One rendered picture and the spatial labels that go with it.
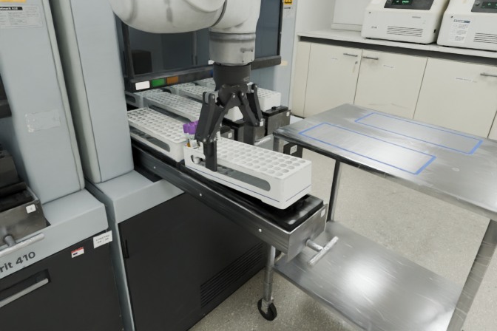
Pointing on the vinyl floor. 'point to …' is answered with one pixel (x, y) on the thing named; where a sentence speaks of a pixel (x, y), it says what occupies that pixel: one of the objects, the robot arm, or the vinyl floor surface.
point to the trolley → (342, 298)
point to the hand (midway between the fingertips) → (231, 154)
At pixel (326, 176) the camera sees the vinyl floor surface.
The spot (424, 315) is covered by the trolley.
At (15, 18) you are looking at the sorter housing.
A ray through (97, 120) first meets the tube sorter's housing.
